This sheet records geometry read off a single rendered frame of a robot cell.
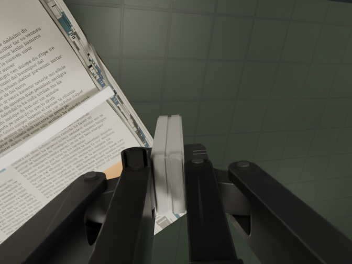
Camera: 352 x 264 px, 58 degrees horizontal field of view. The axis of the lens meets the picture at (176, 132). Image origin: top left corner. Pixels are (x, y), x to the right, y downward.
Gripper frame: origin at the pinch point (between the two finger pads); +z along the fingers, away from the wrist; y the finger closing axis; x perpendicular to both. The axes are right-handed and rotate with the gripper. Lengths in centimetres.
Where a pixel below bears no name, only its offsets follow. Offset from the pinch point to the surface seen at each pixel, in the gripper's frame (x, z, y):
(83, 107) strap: 1.0, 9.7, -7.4
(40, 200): -7.8, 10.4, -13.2
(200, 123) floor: -39, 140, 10
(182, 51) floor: -3, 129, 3
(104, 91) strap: 2.1, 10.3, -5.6
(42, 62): 5.0, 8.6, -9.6
